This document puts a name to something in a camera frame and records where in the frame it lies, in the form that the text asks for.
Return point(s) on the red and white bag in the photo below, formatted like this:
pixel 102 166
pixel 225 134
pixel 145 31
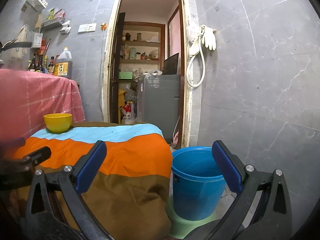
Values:
pixel 128 115

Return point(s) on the green plastic stool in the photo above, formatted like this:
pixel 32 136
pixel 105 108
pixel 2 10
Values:
pixel 182 226

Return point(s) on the pink checked cloth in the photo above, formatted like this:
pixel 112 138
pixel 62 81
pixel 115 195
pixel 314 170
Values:
pixel 37 100

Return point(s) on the large cooking oil jug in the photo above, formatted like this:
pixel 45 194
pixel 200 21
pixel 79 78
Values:
pixel 63 66

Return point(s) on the white wall switch panel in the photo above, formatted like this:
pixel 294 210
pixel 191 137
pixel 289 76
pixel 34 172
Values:
pixel 87 27

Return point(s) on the metal wall rack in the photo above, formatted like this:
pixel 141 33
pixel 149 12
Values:
pixel 52 24

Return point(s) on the white rubber gloves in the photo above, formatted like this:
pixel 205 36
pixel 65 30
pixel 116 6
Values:
pixel 210 37

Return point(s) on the green box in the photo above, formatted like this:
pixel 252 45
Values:
pixel 125 75

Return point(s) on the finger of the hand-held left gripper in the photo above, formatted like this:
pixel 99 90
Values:
pixel 13 143
pixel 38 155

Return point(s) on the orange wall hook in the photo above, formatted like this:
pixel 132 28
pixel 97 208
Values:
pixel 103 25

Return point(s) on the black monitor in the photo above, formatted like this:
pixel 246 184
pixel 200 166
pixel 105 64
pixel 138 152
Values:
pixel 171 65

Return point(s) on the wooden shelf unit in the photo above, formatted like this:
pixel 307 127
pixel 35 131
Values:
pixel 142 60

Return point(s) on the green seasoning packet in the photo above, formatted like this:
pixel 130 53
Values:
pixel 51 13

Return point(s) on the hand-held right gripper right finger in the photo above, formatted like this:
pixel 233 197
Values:
pixel 227 167

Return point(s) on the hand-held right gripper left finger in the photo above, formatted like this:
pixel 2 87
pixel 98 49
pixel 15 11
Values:
pixel 91 167

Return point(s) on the red seasoning packet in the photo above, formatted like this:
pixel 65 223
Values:
pixel 60 13

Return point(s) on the yellow bowl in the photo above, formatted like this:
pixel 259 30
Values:
pixel 58 123

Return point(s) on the white rag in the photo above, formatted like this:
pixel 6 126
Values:
pixel 65 27

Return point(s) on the blue plastic bucket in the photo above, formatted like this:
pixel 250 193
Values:
pixel 197 185

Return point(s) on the dark wooden door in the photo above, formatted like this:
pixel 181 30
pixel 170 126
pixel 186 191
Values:
pixel 116 67

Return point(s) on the beige cloth bag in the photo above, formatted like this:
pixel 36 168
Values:
pixel 21 40

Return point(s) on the green canister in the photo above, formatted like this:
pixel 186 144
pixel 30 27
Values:
pixel 132 53

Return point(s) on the grey cabinet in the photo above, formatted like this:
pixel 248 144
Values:
pixel 160 107

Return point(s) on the yellow bag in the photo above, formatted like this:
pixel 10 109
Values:
pixel 122 95

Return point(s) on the striped blanket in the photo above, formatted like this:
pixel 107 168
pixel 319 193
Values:
pixel 125 155

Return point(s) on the white paper notice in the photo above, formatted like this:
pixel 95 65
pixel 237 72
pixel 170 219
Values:
pixel 37 39

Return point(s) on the white plastic basket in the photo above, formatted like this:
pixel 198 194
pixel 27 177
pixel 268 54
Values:
pixel 36 1

